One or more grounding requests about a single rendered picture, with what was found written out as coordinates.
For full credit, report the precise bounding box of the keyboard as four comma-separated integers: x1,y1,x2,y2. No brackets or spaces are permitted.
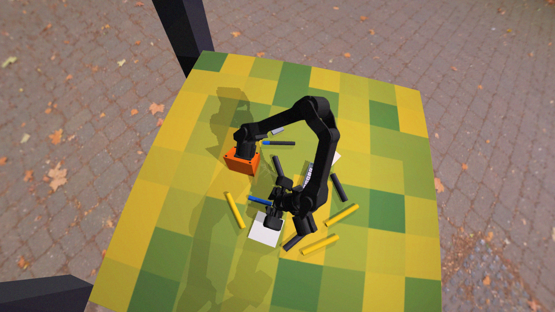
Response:
302,162,313,189

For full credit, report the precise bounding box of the blue and white stylus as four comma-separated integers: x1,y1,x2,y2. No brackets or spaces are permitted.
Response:
248,195,272,207

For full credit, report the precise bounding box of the white square pad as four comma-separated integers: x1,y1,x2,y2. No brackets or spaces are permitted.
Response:
332,151,341,165

